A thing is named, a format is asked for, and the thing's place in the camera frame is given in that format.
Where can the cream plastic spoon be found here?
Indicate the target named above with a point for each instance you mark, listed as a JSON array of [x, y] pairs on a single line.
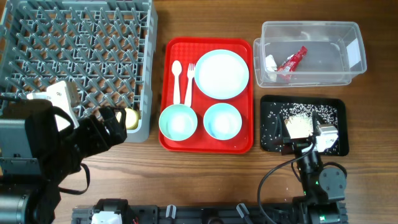
[[176, 71]]

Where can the red plastic tray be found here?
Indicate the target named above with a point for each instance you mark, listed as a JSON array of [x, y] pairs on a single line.
[[188, 50]]

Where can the white napkin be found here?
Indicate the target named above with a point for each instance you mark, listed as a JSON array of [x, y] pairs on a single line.
[[271, 67]]

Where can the black plastic tray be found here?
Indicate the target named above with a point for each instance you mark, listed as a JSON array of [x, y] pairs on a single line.
[[341, 146]]

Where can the light blue bowl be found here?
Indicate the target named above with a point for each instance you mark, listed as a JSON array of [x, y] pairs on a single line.
[[222, 121]]

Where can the large light blue plate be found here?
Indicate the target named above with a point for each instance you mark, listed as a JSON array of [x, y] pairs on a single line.
[[221, 74]]

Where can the red snack wrapper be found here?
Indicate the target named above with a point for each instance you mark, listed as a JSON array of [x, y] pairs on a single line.
[[291, 64]]

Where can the yellow plastic cup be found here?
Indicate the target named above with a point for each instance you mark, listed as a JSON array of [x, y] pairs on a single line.
[[132, 118]]

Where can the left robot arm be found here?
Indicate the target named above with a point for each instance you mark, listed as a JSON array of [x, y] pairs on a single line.
[[40, 147]]

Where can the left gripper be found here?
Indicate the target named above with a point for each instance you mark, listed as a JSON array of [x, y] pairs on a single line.
[[101, 141]]

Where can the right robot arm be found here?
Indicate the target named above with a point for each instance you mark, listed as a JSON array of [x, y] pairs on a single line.
[[323, 183]]

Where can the grey dishwasher rack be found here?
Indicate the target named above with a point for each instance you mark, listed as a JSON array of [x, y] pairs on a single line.
[[105, 48]]

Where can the cream plastic fork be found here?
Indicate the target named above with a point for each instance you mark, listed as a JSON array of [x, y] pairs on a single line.
[[190, 76]]

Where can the green bowl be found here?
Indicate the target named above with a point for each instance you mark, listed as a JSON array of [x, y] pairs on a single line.
[[178, 122]]

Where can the clear plastic bin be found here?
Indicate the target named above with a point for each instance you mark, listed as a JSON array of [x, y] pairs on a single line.
[[335, 53]]

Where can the food scraps and rice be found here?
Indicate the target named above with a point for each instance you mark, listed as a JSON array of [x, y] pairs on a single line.
[[297, 118]]

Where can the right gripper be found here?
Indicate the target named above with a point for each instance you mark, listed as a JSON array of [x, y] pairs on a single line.
[[282, 137]]

